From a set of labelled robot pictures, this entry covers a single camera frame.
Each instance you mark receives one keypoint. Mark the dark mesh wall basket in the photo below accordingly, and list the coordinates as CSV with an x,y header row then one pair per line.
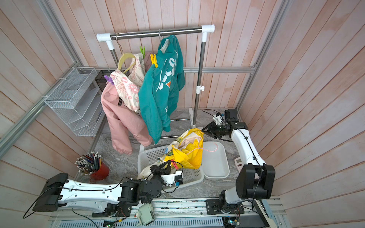
x,y
101,80

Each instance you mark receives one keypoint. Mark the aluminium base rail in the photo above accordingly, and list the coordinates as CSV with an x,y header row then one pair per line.
x,y
179,213

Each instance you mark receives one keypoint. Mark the yellow clothespin on green sweatshirt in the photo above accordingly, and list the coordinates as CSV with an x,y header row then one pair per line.
x,y
154,60

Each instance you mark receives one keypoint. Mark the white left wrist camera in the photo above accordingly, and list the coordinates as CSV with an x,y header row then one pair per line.
x,y
172,179

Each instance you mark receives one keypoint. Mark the dinosaur print cream garment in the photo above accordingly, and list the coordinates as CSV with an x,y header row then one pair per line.
x,y
165,154

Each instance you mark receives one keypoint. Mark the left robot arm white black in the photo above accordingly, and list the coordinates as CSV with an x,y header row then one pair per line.
x,y
60,191

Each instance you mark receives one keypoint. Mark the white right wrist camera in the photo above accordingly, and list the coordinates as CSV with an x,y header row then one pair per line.
x,y
218,119

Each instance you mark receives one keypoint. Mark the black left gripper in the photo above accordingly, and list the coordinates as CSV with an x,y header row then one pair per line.
x,y
158,169

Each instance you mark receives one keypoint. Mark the pink jacket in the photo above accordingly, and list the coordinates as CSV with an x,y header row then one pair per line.
x,y
122,121

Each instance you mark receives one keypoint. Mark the green-white box on rail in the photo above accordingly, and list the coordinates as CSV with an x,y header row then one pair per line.
x,y
145,214

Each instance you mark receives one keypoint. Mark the green sweatshirt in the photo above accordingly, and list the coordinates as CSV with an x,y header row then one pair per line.
x,y
159,93

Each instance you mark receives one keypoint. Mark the metal clothes rack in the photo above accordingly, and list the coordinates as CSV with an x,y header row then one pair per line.
x,y
204,30

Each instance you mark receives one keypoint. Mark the white wire mesh wall shelf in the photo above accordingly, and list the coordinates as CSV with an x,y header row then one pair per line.
x,y
77,102

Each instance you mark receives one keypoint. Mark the purple clothespin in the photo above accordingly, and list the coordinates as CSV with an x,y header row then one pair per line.
x,y
109,79

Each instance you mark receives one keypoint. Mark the yellow jacket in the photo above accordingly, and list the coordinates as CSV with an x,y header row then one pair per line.
x,y
186,151

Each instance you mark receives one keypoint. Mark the pink wire hanger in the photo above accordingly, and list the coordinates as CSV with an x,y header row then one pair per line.
x,y
207,149

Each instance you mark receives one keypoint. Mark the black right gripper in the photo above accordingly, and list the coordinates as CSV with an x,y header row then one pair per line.
x,y
212,126

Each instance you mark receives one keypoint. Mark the red cup of pencils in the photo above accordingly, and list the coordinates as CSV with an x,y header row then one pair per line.
x,y
92,165

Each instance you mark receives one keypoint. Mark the red clothespin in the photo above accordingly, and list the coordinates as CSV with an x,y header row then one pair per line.
x,y
174,164

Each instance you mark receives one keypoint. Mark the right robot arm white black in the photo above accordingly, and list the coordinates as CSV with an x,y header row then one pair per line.
x,y
256,178

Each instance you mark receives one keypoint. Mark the white plastic tray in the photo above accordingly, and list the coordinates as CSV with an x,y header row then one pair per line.
x,y
215,165

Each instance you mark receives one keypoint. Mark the pink white calculator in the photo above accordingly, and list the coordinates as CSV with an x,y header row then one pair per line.
x,y
238,164

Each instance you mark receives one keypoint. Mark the floral pink white garment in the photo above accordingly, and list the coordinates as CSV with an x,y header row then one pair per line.
x,y
128,86

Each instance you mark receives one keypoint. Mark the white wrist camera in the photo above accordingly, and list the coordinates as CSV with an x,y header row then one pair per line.
x,y
172,179
218,119

